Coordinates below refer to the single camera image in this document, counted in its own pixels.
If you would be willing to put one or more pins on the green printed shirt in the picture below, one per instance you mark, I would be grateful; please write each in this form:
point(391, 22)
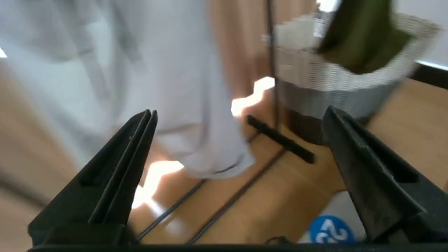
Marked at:
point(360, 38)

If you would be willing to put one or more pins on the black clothes rack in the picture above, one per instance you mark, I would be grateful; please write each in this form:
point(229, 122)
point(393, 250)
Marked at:
point(280, 140)

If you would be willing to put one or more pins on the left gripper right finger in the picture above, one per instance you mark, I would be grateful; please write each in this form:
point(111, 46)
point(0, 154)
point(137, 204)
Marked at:
point(385, 196)

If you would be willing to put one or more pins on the white laundry basket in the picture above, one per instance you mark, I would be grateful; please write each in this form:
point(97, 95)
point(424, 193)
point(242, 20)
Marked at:
point(315, 77)

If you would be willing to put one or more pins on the pale grey shorts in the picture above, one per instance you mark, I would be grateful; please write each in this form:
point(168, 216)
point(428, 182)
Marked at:
point(157, 70)

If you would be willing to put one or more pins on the beige curtain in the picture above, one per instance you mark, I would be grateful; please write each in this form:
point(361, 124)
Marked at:
point(238, 42)

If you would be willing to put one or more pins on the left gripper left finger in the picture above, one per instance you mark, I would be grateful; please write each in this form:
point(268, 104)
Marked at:
point(105, 182)

